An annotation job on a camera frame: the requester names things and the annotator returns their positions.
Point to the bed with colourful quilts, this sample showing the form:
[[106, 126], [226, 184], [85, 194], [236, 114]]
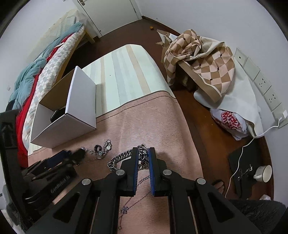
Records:
[[21, 126]]

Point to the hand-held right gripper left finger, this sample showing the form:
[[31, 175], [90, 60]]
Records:
[[136, 171]]

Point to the dark object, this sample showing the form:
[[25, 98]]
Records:
[[57, 115]]

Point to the black floor mat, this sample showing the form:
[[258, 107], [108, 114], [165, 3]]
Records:
[[252, 155]]

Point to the blue blanket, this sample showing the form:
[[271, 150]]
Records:
[[29, 76]]

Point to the white wall socket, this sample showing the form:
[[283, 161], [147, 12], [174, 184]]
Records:
[[272, 99], [262, 81], [280, 115]]

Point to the person's foot in sandal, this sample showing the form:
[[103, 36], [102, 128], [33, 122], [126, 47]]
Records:
[[219, 186]]

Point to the white door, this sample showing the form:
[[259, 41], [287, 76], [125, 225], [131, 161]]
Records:
[[112, 15]]

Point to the cream mattress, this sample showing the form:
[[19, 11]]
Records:
[[60, 23]]

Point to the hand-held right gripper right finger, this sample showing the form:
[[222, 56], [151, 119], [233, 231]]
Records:
[[151, 173]]

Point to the wooden bed frame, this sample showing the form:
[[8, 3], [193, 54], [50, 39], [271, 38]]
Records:
[[86, 36]]

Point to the dark fuzzy trouser leg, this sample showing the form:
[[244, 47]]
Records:
[[256, 216]]

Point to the white cardboard box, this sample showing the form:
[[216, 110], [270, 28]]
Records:
[[81, 108]]

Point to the white plastic bag red print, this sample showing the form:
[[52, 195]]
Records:
[[229, 121]]

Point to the pink striped tablecloth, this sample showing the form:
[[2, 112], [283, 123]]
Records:
[[139, 121]]

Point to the brown checkered cloth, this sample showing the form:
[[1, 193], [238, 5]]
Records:
[[202, 60]]

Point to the checkered quilt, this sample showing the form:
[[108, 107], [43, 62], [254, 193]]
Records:
[[49, 69]]

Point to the white cup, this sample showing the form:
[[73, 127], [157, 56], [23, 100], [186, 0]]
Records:
[[263, 173]]

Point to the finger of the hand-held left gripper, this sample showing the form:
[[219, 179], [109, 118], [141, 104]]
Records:
[[57, 156], [75, 156]]

